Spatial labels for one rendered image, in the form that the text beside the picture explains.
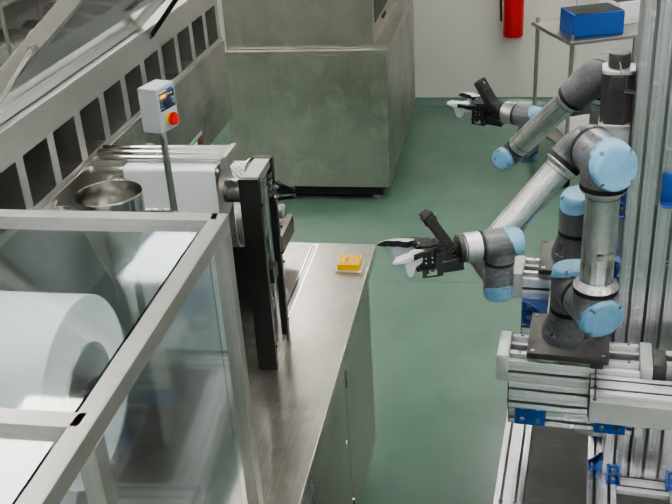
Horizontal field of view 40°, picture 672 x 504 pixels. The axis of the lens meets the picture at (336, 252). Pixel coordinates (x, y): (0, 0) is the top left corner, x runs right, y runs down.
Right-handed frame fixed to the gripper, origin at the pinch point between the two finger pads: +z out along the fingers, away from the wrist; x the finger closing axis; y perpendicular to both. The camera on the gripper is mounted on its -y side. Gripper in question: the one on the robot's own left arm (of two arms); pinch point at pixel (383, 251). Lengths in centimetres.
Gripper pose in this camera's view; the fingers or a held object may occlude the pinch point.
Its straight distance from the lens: 227.0
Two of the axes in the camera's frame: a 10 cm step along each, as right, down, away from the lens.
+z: -9.8, 1.4, -1.4
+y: 0.8, 9.4, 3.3
